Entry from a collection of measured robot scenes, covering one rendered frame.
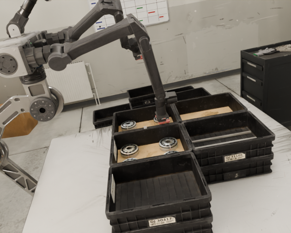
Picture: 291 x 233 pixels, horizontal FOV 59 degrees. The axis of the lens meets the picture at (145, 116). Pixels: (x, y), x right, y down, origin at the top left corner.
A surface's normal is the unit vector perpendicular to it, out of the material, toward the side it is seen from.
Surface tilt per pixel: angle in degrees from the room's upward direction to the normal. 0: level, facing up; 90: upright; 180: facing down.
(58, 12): 90
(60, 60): 114
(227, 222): 0
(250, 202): 0
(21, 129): 90
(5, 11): 90
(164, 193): 0
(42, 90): 90
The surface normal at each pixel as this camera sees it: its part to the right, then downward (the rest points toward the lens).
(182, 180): -0.16, -0.89
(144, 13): 0.17, 0.41
